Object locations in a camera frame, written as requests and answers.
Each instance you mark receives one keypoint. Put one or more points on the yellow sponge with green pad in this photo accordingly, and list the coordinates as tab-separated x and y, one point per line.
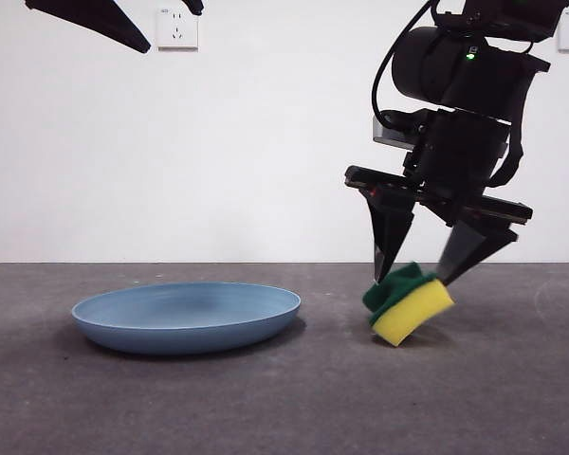
412	310

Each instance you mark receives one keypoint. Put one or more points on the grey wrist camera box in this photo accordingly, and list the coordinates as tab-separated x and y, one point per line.
384	135

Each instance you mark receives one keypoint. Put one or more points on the blue round plate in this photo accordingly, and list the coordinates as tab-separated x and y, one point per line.
185	317

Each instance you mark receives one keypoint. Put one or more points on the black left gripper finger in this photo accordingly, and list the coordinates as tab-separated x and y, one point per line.
194	5
99	19

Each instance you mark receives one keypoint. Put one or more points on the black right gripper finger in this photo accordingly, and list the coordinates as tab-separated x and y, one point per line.
474	249
389	227

